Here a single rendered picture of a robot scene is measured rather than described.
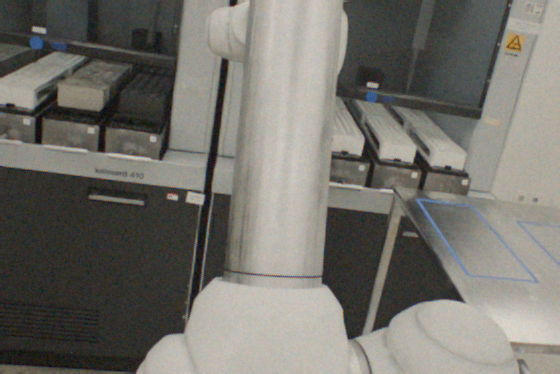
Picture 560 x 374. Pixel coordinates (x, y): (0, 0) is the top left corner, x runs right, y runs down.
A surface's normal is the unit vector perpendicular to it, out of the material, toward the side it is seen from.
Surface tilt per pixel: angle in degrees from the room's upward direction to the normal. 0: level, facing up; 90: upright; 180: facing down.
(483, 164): 90
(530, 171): 90
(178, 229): 90
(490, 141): 90
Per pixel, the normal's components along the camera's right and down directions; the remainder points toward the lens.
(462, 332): 0.29, -0.91
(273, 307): 0.20, -0.68
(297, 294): 0.44, -0.69
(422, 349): -0.33, -0.58
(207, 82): 0.14, 0.35
